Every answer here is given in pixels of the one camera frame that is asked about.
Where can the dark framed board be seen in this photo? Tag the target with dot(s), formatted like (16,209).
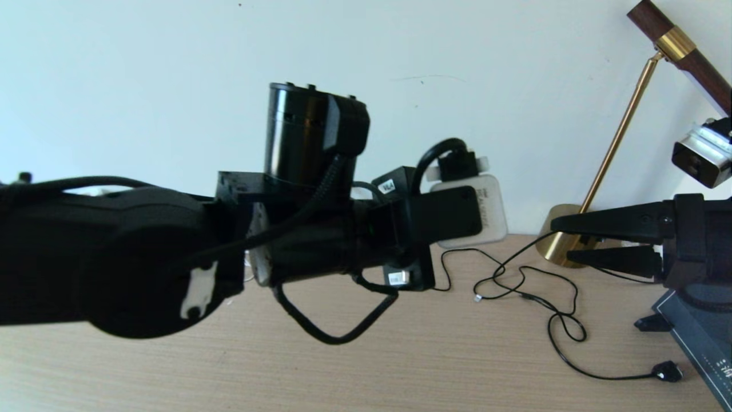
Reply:
(703,355)

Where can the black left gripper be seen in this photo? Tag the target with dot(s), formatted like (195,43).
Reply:
(400,209)

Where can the black board stand foot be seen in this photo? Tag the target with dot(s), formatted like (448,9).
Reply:
(649,323)

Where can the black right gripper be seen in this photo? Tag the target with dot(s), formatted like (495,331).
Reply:
(686,240)

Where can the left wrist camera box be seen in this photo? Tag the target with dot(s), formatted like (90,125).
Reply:
(492,212)

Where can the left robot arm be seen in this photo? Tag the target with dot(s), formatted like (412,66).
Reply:
(114,257)

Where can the brass desk lamp wooden head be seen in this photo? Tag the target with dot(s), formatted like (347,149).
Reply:
(676,44)

